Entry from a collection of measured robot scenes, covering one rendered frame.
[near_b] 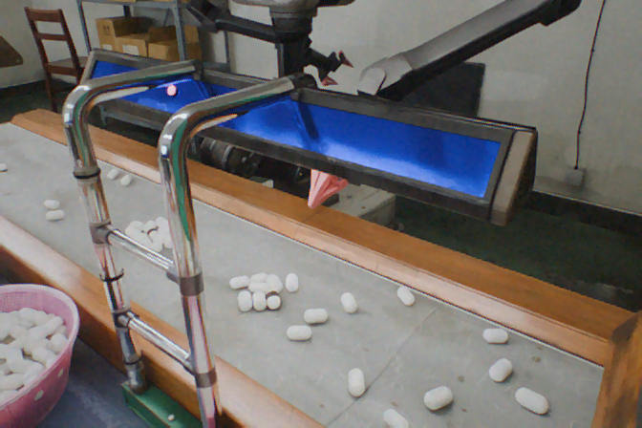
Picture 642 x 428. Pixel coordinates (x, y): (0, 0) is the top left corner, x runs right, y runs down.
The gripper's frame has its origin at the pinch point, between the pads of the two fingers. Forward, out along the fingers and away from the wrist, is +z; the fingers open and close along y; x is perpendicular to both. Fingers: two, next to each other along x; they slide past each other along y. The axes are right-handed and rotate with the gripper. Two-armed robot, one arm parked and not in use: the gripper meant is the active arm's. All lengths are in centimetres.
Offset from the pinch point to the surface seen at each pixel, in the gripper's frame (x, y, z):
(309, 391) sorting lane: -4.7, 16.8, 24.5
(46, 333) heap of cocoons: -13.8, -20.4, 37.1
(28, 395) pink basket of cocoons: -19.5, -9.3, 41.0
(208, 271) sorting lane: 1.1, -12.7, 18.1
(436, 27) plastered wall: 118, -67, -148
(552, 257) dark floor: 163, 21, -62
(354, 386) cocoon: -4.4, 21.8, 21.2
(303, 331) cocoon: -2.1, 10.8, 18.7
